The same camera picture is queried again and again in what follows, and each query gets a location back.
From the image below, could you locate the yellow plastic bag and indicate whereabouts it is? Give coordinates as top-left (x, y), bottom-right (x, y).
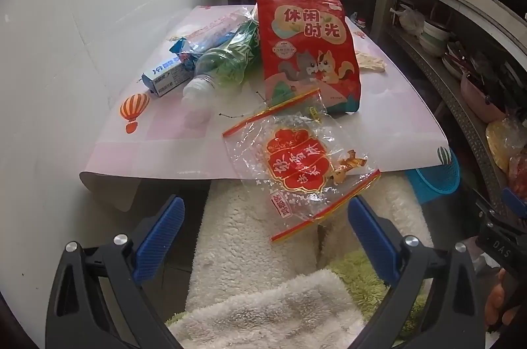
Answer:
top-left (485, 116), bottom-right (527, 173)

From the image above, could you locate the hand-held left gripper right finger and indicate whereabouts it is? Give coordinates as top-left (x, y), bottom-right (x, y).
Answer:
top-left (346, 195), bottom-right (487, 349)

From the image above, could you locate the person's right hand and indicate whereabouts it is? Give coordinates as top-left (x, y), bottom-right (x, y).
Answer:
top-left (485, 269), bottom-right (513, 331)

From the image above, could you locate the stack of white bowls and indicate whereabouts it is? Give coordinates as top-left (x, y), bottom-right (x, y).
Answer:
top-left (418, 20), bottom-right (451, 57)

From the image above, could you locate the beige paper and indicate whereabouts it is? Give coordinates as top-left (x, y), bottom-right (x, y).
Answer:
top-left (353, 50), bottom-right (388, 73)

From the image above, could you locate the clear zip bag red label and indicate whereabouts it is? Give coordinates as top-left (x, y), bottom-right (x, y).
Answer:
top-left (222, 88), bottom-right (381, 243)

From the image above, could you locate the green fluffy cloth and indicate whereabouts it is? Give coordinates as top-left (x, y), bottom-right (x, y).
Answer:
top-left (329, 250), bottom-right (425, 333)

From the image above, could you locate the blue white toothpaste box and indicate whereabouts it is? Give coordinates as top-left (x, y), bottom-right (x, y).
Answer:
top-left (142, 55), bottom-right (194, 98)

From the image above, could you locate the pink basin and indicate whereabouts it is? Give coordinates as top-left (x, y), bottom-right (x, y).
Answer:
top-left (460, 71), bottom-right (507, 123)

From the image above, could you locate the blue mesh wastebasket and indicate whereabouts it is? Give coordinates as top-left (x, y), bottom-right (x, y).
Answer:
top-left (405, 149), bottom-right (462, 205)

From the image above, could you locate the white fluffy clothing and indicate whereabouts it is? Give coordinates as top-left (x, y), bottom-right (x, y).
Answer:
top-left (167, 174), bottom-right (435, 349)

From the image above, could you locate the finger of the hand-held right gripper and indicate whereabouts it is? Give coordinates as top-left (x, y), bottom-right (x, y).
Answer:
top-left (473, 186), bottom-right (527, 228)

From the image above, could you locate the red plastic bag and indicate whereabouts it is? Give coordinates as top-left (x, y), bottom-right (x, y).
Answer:
top-left (508, 153), bottom-right (527, 189)

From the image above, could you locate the pink printed tablecloth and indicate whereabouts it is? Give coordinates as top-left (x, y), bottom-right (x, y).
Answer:
top-left (79, 5), bottom-right (449, 214)

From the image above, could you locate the white plastic bag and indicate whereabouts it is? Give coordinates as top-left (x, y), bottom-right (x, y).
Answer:
top-left (389, 3), bottom-right (425, 35)

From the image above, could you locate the clear plastic wrapper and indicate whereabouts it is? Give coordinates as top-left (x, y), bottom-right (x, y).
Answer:
top-left (193, 7), bottom-right (256, 53)

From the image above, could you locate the blue snack wrapper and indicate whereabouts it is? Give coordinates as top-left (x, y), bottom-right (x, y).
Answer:
top-left (170, 36), bottom-right (207, 72)

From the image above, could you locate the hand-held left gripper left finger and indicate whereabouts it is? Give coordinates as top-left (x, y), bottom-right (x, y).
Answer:
top-left (45, 195), bottom-right (187, 349)

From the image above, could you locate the green plastic bottle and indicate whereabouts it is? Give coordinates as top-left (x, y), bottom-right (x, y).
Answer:
top-left (181, 17), bottom-right (262, 115)

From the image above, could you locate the stack of plates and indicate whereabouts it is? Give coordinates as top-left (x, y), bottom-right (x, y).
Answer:
top-left (442, 40), bottom-right (474, 80)

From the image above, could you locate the red snack bag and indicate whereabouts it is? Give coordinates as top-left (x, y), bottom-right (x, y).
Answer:
top-left (254, 0), bottom-right (363, 115)

